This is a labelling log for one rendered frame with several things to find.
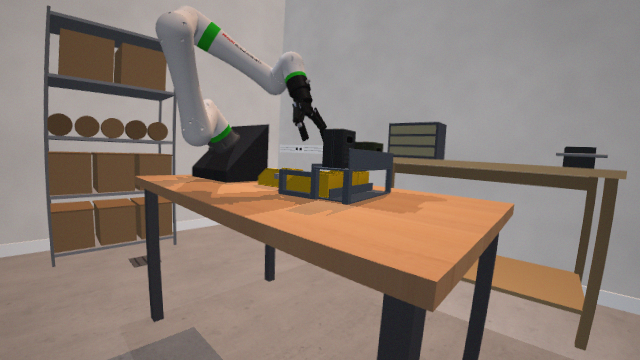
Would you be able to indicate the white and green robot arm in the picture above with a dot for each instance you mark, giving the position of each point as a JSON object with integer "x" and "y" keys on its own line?
{"x": 178, "y": 32}

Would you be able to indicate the yellow open-front bin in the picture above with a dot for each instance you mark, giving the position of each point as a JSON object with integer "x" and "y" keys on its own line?
{"x": 354, "y": 176}
{"x": 363, "y": 177}
{"x": 267, "y": 177}
{"x": 327, "y": 180}

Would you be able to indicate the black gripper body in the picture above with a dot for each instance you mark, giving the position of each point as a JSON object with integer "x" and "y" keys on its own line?
{"x": 304, "y": 98}

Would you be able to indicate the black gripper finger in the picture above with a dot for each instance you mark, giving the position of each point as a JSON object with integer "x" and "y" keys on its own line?
{"x": 299, "y": 119}
{"x": 317, "y": 121}

